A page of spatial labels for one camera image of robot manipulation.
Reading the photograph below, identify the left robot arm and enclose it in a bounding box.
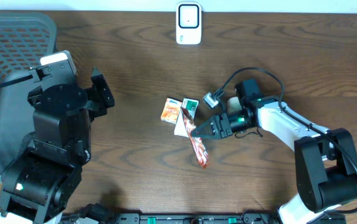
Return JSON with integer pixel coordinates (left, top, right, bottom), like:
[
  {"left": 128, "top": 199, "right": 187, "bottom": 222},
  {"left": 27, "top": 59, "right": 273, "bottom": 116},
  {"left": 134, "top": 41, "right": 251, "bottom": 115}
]
[{"left": 0, "top": 68, "right": 115, "bottom": 223}]

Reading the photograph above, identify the orange snack bar wrapper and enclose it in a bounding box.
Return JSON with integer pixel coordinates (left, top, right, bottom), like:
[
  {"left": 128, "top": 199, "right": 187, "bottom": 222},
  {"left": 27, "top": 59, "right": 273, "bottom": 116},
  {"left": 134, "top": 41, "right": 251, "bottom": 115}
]
[{"left": 181, "top": 108, "right": 209, "bottom": 169}]

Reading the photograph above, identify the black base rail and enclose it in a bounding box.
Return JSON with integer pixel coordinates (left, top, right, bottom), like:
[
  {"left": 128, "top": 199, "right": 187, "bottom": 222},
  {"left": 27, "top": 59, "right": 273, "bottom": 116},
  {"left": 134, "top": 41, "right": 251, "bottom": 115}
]
[{"left": 113, "top": 212, "right": 347, "bottom": 224}]

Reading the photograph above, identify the white green carton box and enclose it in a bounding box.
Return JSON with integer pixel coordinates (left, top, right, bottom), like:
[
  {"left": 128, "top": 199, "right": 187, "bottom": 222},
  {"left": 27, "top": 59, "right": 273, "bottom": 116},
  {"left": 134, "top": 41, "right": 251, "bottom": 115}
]
[{"left": 174, "top": 98, "right": 199, "bottom": 138}]

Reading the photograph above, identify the black camera cable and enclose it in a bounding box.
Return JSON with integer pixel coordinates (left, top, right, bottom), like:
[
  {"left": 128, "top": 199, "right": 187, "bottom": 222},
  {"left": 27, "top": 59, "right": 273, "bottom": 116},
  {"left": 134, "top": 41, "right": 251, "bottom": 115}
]
[{"left": 215, "top": 67, "right": 357, "bottom": 214}]

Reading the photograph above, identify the white barcode scanner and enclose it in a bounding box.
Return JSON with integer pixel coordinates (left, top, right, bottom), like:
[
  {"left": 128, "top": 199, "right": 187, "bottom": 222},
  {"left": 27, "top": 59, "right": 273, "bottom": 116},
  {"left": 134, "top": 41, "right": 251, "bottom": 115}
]
[{"left": 176, "top": 2, "right": 202, "bottom": 45}]

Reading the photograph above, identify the dark grey mesh basket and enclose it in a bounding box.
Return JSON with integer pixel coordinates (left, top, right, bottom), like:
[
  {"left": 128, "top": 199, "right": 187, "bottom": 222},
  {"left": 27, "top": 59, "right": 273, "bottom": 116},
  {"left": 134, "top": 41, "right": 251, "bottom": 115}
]
[{"left": 0, "top": 12, "right": 57, "bottom": 181}]

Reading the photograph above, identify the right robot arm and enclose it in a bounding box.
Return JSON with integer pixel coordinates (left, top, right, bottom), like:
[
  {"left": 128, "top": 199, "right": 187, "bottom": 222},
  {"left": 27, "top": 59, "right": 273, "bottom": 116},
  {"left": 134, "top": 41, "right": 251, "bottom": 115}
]
[{"left": 191, "top": 80, "right": 357, "bottom": 223}]

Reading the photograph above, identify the green lidded white jar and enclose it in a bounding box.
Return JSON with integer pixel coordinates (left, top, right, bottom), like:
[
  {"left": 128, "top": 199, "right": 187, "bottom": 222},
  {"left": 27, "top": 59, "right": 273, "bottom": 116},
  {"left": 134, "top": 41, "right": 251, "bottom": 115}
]
[{"left": 227, "top": 96, "right": 242, "bottom": 114}]

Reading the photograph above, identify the orange tissue pack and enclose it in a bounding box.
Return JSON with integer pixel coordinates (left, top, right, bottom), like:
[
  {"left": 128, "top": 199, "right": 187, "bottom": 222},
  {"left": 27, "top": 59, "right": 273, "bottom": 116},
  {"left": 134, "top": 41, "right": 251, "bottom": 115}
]
[{"left": 160, "top": 98, "right": 182, "bottom": 124}]

